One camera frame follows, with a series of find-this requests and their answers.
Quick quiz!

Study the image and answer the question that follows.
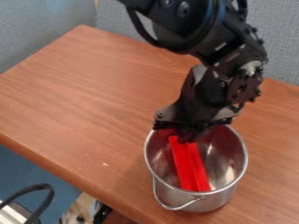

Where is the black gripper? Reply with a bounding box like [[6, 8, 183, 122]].
[[154, 65, 245, 144]]

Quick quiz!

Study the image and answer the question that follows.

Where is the red plastic block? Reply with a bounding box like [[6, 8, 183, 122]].
[[169, 136, 211, 192]]

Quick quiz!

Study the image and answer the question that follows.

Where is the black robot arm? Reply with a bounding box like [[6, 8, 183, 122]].
[[118, 0, 267, 143]]

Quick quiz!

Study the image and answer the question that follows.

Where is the metal pot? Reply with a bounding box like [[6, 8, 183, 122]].
[[145, 125, 249, 213]]

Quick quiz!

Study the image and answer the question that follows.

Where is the grey device under table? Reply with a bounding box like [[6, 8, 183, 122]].
[[0, 201, 34, 224]]

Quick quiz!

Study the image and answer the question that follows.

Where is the black cable loop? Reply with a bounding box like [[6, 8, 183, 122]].
[[0, 183, 56, 224]]

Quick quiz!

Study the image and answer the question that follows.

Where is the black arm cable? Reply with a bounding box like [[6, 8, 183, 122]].
[[126, 6, 165, 49]]

